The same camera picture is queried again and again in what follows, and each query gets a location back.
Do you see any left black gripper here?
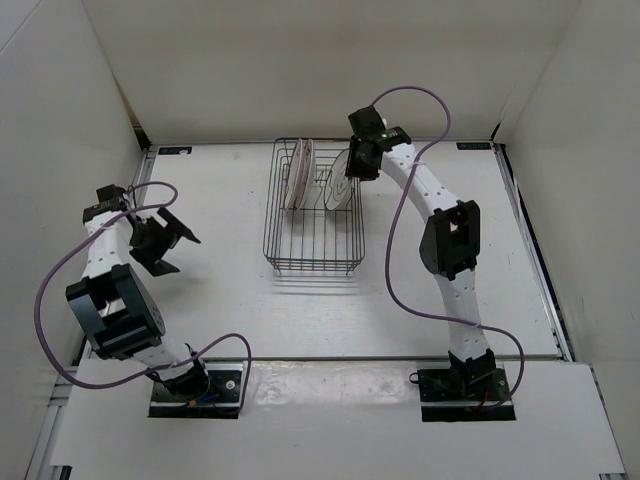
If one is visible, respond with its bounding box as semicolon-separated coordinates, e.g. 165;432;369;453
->
128;206;199;276

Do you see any white plate with dark rim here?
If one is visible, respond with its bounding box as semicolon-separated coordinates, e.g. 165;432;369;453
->
323;149;352;211

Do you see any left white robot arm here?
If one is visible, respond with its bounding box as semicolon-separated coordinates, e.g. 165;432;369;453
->
65;199;210;400

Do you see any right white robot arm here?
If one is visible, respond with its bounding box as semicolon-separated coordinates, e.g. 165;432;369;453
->
346;125;497;400

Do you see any inner pink patterned plate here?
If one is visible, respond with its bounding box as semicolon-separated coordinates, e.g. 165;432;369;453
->
293;139;315;209

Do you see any pink patterned plate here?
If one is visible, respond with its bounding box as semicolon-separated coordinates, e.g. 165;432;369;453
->
293;139;315;209
283;138;305;210

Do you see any outer pink patterned plate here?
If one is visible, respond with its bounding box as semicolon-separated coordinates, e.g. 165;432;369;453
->
283;138;305;210

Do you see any left table label sticker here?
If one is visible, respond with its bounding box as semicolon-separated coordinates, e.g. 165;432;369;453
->
157;146;193;155

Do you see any table label sticker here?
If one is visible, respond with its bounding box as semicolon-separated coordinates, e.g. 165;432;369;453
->
157;146;193;155
456;142;492;151

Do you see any right table label sticker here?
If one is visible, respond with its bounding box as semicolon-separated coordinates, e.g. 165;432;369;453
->
456;142;492;151

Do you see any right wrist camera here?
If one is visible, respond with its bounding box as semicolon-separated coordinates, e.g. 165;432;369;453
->
348;105;387;140

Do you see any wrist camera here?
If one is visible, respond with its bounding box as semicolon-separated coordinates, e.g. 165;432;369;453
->
82;184;128;224
348;105;387;140

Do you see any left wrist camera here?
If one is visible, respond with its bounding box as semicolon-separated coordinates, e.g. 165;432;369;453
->
82;184;128;224

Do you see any metal wire dish rack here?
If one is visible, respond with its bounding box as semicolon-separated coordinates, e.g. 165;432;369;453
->
262;137;365;274

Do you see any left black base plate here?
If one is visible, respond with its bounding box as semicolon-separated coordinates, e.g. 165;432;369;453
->
147;362;245;419

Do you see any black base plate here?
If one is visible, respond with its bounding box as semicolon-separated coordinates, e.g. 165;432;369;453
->
409;368;516;423
147;362;245;419

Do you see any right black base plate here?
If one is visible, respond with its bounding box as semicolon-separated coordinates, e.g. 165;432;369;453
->
409;368;516;423

